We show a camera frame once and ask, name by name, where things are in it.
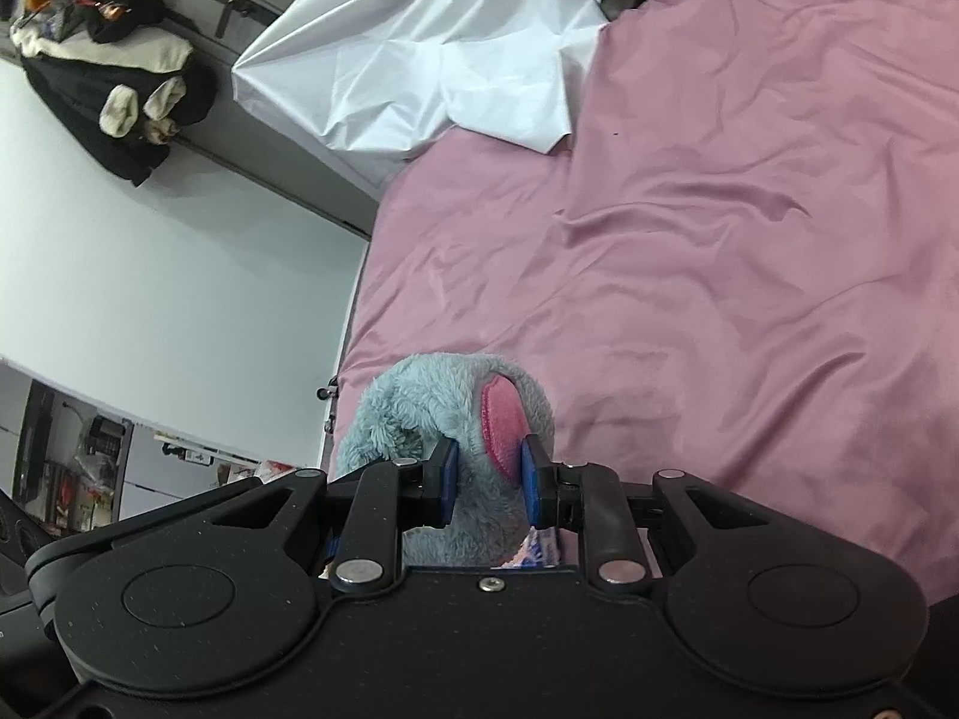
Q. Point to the pink bed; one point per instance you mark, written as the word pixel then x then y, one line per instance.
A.
pixel 749 240

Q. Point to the dark hanging clothes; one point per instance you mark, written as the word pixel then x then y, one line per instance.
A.
pixel 112 90

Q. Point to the grey door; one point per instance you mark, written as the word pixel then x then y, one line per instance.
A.
pixel 300 135

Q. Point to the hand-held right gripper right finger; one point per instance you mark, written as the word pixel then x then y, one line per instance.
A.
pixel 533 487

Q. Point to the white sheet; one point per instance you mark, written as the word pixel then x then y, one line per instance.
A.
pixel 404 52

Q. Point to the blue-grey plush toy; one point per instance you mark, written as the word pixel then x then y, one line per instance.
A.
pixel 419 404

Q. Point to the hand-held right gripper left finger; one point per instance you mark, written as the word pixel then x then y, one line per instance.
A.
pixel 448 481

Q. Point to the white cabinet with open shelf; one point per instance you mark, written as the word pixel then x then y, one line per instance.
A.
pixel 82 479

